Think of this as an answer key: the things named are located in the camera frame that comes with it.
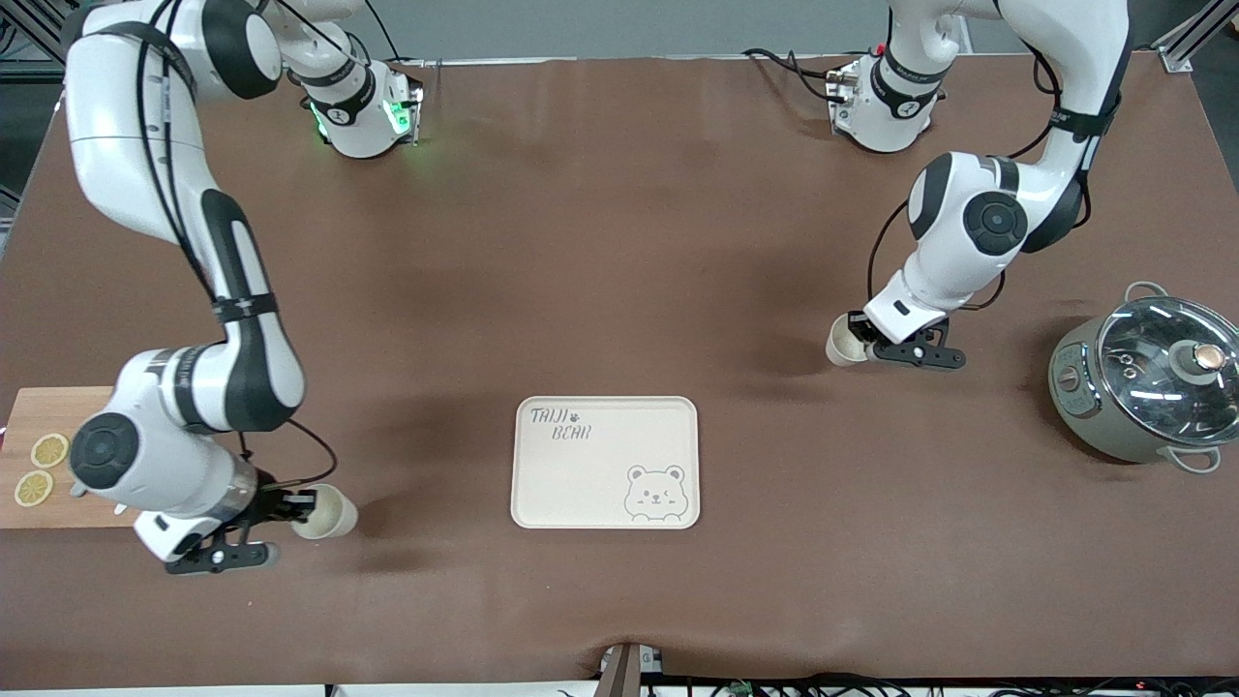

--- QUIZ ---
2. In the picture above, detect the grey-green cooking pot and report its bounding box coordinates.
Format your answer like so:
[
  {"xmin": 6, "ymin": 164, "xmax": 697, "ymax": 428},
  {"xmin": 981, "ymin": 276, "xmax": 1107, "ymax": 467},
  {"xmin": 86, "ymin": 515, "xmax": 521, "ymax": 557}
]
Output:
[{"xmin": 1048, "ymin": 281, "xmax": 1239, "ymax": 475}]

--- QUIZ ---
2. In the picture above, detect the black base cable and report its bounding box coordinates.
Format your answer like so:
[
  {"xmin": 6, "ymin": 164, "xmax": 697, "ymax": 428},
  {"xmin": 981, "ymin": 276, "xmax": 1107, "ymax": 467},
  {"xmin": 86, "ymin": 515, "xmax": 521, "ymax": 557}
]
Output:
[{"xmin": 741, "ymin": 46, "xmax": 835, "ymax": 98}]

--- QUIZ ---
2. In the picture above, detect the metal table clamp bracket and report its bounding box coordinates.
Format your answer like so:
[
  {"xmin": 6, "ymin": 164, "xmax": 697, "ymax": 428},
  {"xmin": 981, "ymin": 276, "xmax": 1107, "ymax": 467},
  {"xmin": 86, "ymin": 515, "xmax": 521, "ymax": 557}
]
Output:
[{"xmin": 598, "ymin": 643, "xmax": 665, "ymax": 697}]

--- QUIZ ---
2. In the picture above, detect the beige bear print tray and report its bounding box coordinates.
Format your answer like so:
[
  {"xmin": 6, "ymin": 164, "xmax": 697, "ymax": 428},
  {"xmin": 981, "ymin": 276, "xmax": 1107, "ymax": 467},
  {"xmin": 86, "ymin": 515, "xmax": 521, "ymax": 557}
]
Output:
[{"xmin": 510, "ymin": 395, "xmax": 701, "ymax": 530}]

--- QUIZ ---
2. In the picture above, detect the aluminium frame post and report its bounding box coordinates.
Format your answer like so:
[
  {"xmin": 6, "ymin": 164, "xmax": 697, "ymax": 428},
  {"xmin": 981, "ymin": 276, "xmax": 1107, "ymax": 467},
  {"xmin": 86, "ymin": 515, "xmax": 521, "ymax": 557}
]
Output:
[
  {"xmin": 1152, "ymin": 0, "xmax": 1239, "ymax": 75},
  {"xmin": 0, "ymin": 0, "xmax": 98, "ymax": 98}
]

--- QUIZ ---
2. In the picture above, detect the glass pot lid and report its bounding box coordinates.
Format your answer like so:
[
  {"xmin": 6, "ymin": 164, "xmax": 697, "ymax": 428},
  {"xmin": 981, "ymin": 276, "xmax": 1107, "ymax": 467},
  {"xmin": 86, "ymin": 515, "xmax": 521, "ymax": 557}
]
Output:
[{"xmin": 1097, "ymin": 295, "xmax": 1239, "ymax": 446}]

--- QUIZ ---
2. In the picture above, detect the brown table mat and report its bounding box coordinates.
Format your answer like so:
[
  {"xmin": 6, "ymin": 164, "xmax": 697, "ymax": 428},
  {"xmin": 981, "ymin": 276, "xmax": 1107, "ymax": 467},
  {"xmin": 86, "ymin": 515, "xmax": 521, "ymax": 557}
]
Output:
[{"xmin": 0, "ymin": 53, "xmax": 1239, "ymax": 691}]

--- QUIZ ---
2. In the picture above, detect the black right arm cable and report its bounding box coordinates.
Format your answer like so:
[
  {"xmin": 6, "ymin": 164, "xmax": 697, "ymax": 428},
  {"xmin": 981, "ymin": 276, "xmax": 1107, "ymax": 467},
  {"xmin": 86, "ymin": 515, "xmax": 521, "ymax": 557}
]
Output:
[{"xmin": 136, "ymin": 0, "xmax": 340, "ymax": 493}]

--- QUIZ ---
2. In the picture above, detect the white IKEA cup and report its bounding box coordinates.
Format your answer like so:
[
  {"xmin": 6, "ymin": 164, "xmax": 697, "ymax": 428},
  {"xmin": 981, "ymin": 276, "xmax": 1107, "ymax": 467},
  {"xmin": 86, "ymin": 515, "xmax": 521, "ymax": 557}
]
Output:
[
  {"xmin": 290, "ymin": 483, "xmax": 360, "ymax": 541},
  {"xmin": 825, "ymin": 315, "xmax": 873, "ymax": 369}
]

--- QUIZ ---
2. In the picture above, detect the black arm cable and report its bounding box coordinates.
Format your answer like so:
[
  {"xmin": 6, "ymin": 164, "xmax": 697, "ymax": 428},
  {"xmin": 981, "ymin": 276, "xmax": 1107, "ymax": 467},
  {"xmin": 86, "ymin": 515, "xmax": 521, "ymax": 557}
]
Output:
[
  {"xmin": 865, "ymin": 29, "xmax": 1130, "ymax": 314},
  {"xmin": 136, "ymin": 0, "xmax": 340, "ymax": 493}
]

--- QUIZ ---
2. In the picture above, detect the wooden cutting board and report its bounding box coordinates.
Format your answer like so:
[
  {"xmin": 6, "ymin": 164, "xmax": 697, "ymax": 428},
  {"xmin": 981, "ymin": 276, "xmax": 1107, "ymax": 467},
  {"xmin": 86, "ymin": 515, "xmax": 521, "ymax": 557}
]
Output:
[{"xmin": 0, "ymin": 387, "xmax": 142, "ymax": 530}]

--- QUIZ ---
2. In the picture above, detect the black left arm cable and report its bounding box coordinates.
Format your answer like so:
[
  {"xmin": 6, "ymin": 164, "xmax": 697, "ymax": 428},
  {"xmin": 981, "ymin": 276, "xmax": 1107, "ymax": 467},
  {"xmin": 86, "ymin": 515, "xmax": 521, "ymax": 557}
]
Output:
[{"xmin": 865, "ymin": 29, "xmax": 1130, "ymax": 314}]

